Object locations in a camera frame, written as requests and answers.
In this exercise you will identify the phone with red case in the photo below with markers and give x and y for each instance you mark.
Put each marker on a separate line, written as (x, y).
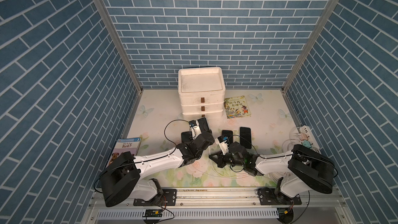
(227, 136)

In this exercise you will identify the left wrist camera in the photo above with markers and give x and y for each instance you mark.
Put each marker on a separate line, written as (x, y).
(194, 128)

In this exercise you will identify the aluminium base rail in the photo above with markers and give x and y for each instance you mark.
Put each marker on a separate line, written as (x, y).
(223, 205)

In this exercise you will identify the white three-drawer storage box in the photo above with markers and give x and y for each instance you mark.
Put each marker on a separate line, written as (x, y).
(201, 92)

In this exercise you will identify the phone with pale green case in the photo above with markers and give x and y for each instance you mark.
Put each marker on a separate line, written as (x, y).
(245, 137)

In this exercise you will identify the colourful cartoon picture book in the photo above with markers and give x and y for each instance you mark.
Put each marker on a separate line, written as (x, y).
(236, 107)

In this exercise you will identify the dog cover book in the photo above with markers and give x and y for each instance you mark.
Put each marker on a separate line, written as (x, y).
(124, 145)

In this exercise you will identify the small green circuit board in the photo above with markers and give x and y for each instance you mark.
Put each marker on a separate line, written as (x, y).
(153, 214)

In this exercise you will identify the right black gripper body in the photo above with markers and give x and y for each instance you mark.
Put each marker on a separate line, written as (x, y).
(227, 159)

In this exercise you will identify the black mounting plate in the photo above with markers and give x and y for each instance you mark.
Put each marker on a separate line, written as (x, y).
(166, 198)
(268, 196)

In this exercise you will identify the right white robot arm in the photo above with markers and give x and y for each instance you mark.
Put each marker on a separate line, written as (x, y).
(308, 169)

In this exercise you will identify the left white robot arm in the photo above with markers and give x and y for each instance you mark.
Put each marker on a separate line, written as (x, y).
(125, 176)

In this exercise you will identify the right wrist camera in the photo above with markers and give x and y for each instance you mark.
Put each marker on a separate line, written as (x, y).
(223, 144)

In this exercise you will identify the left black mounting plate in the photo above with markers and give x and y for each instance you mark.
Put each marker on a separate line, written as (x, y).
(166, 198)

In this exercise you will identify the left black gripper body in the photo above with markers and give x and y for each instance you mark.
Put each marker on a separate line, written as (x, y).
(212, 140)

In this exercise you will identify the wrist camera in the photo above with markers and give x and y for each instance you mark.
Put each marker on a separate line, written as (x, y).
(194, 128)
(223, 144)

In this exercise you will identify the white power strip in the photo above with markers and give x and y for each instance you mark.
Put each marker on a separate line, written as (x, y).
(306, 136)

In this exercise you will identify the phone with orange case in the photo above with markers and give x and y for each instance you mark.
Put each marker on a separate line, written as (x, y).
(186, 137)

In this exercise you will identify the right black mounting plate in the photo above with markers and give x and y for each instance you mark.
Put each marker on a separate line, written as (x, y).
(268, 196)

